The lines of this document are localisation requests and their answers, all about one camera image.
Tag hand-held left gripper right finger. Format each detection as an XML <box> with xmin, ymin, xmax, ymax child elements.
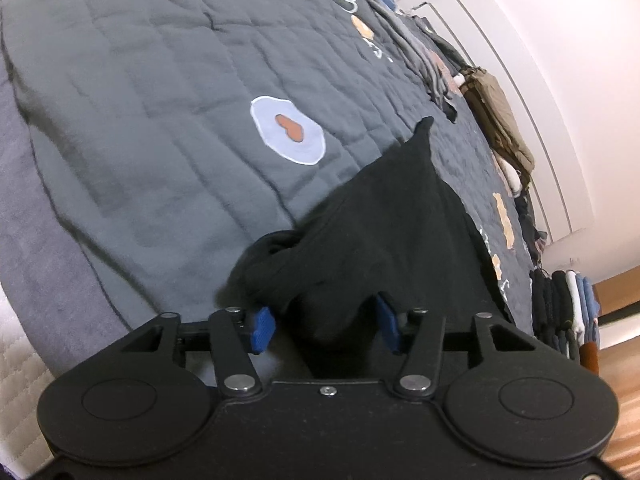
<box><xmin>375</xmin><ymin>294</ymin><xmax>541</xmax><ymax>401</ymax></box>

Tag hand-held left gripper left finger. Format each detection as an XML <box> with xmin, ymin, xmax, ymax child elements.
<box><xmin>120</xmin><ymin>306</ymin><xmax>277</xmax><ymax>401</ymax></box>

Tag black printed t-shirt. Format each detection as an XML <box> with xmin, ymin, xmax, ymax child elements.
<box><xmin>220</xmin><ymin>116</ymin><xmax>516</xmax><ymax>381</ymax></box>

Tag stack of dark folded clothes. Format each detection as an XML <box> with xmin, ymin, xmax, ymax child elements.
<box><xmin>530</xmin><ymin>267</ymin><xmax>601</xmax><ymax>376</ymax></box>

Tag dark crumpled clothes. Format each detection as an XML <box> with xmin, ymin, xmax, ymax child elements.
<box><xmin>515</xmin><ymin>195</ymin><xmax>548</xmax><ymax>261</ymax></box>

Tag stack of khaki folded clothes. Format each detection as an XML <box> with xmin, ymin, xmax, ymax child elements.
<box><xmin>452</xmin><ymin>66</ymin><xmax>536</xmax><ymax>196</ymax></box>

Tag rust orange folded cloth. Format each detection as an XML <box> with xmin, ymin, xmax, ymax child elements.
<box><xmin>580</xmin><ymin>342</ymin><xmax>601</xmax><ymax>376</ymax></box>

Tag grey bed sheet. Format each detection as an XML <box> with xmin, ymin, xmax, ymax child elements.
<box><xmin>0</xmin><ymin>75</ymin><xmax>132</xmax><ymax>377</ymax></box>

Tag white mattress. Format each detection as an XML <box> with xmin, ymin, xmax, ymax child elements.
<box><xmin>0</xmin><ymin>285</ymin><xmax>56</xmax><ymax>411</ymax></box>

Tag white bed headboard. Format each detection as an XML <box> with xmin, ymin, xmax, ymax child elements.
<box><xmin>415</xmin><ymin>0</ymin><xmax>596</xmax><ymax>246</ymax></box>

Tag grey quilted blanket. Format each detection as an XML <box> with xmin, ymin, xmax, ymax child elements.
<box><xmin>0</xmin><ymin>0</ymin><xmax>538</xmax><ymax>341</ymax></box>

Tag grey striped garment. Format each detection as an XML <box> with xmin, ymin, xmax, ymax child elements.
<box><xmin>360</xmin><ymin>0</ymin><xmax>458</xmax><ymax>123</ymax></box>

